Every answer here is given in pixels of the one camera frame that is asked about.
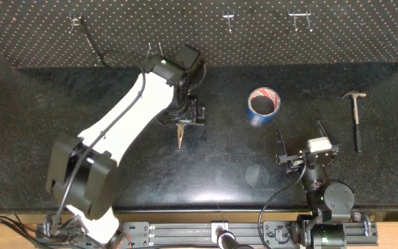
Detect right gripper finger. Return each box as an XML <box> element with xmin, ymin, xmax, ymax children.
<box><xmin>316</xmin><ymin>120</ymin><xmax>332</xmax><ymax>140</ymax></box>
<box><xmin>276</xmin><ymin>129</ymin><xmax>288</xmax><ymax>160</ymax></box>

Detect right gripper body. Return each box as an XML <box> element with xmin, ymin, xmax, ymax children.
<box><xmin>277</xmin><ymin>145</ymin><xmax>341</xmax><ymax>169</ymax></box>

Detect roll of blue tape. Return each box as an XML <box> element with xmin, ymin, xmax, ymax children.
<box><xmin>247</xmin><ymin>86</ymin><xmax>282</xmax><ymax>127</ymax></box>

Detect black and white pliers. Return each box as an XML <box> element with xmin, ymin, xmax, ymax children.
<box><xmin>176</xmin><ymin>122</ymin><xmax>187</xmax><ymax>150</ymax></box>

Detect wrench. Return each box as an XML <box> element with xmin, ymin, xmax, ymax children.
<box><xmin>74</xmin><ymin>17</ymin><xmax>103</xmax><ymax>64</ymax></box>

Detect black pegboard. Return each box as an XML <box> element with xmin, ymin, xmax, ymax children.
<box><xmin>0</xmin><ymin>0</ymin><xmax>398</xmax><ymax>68</ymax></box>

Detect hammer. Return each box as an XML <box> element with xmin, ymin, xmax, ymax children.
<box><xmin>341</xmin><ymin>90</ymin><xmax>368</xmax><ymax>155</ymax></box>

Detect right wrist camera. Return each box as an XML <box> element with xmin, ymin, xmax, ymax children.
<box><xmin>305</xmin><ymin>137</ymin><xmax>333</xmax><ymax>154</ymax></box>

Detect mounting rail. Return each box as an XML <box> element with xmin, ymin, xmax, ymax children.
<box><xmin>35</xmin><ymin>214</ymin><xmax>379</xmax><ymax>249</ymax></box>

